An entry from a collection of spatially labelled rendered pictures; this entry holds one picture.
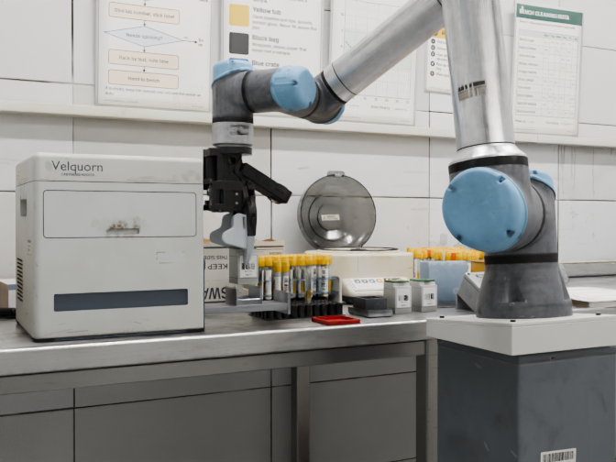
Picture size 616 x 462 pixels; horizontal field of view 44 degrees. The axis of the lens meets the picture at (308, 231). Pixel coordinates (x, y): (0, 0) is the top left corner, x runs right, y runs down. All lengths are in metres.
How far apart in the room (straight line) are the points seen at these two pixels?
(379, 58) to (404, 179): 0.95
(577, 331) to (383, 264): 0.70
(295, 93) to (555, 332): 0.56
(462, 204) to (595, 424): 0.41
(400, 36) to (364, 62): 0.08
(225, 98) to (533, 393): 0.71
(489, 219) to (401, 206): 1.20
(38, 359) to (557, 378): 0.78
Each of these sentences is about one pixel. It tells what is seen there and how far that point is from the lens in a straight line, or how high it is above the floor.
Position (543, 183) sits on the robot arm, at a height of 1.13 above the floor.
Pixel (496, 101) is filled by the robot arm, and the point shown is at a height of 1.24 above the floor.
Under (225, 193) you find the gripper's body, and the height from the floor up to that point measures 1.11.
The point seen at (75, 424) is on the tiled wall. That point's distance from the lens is 1.99.
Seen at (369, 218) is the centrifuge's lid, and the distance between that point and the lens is 2.11.
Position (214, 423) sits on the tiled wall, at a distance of 2.09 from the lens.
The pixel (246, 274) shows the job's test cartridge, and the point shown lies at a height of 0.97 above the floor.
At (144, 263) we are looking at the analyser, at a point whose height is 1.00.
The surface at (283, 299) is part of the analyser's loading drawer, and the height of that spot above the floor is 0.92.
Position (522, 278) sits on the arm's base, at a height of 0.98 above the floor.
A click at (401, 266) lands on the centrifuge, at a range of 1.84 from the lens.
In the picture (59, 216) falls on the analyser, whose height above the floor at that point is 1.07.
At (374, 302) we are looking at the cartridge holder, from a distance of 1.54.
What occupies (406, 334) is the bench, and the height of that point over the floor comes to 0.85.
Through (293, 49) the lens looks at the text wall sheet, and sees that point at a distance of 2.14.
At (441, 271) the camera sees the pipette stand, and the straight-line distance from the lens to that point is 1.72.
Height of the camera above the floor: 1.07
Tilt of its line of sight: 1 degrees down
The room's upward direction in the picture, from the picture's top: straight up
